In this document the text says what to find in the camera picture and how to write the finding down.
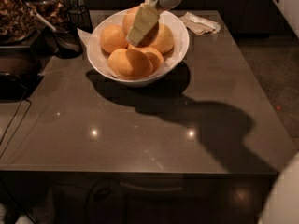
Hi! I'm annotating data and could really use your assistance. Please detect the white serving spoon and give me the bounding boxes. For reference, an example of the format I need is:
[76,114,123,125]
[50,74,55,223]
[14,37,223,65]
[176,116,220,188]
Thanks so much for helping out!
[25,4,57,32]

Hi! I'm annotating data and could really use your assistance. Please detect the large front orange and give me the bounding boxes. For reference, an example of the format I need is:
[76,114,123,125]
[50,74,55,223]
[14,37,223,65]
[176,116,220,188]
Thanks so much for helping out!
[107,49,153,80]

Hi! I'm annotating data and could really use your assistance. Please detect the black mesh cup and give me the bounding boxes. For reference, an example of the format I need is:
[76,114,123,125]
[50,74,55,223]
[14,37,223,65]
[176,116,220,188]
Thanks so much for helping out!
[67,6,93,33]

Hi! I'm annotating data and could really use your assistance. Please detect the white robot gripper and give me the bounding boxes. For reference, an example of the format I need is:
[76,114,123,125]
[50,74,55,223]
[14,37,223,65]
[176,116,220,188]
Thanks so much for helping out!
[126,0,182,47]

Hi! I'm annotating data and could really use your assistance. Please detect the folded paper napkins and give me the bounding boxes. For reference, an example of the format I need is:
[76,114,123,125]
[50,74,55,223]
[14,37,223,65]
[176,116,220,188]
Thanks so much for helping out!
[180,12,221,35]

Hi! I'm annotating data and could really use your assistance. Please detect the glass jar of snacks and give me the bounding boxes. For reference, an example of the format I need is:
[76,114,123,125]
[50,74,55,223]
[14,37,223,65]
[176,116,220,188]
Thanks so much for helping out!
[25,0,68,24]

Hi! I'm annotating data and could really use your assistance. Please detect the white ceramic bowl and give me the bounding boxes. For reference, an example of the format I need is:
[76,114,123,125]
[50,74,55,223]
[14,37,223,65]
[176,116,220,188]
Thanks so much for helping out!
[80,9,190,87]

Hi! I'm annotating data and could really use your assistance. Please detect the black mesh basket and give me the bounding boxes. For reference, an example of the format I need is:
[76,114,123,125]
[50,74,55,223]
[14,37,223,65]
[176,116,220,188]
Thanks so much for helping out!
[52,21,83,59]

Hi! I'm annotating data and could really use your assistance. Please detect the black cable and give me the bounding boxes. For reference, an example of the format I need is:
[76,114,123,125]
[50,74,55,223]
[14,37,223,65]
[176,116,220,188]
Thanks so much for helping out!
[0,83,34,161]

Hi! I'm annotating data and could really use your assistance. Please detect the dark appliance box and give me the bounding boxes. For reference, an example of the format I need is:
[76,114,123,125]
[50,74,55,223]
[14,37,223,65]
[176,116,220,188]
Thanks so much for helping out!
[0,48,43,101]

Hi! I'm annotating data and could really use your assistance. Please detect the glass jar of dried fruit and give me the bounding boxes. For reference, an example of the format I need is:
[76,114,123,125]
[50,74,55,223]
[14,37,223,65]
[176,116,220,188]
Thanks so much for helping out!
[0,0,35,45]

